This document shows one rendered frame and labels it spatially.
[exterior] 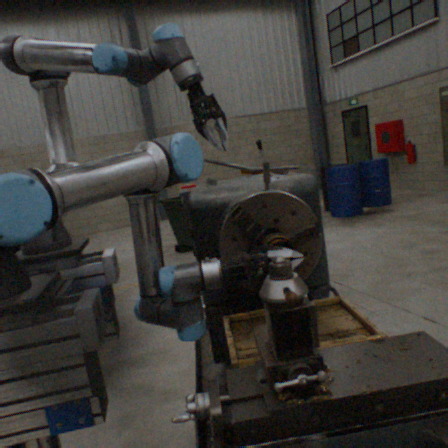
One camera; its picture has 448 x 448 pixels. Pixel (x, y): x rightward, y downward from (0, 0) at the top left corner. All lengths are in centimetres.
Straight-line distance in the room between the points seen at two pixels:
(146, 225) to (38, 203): 41
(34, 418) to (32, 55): 91
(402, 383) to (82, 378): 58
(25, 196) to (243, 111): 1154
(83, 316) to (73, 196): 23
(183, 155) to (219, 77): 1117
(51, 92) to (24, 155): 984
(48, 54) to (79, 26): 1060
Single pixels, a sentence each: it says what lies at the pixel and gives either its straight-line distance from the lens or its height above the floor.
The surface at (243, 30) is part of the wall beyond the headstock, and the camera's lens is 1275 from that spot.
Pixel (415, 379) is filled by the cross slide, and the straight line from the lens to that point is 75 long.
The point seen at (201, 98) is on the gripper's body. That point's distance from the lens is 116.
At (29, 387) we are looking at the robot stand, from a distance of 93.
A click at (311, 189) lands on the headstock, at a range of 145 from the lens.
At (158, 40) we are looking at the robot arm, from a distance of 121.
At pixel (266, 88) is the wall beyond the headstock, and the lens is 1260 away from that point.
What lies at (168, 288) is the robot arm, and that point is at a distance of 103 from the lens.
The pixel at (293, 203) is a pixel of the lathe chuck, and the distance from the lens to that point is 127.
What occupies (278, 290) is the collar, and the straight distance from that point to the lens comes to 67.
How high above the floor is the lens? 135
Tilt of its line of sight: 10 degrees down
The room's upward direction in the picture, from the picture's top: 9 degrees counter-clockwise
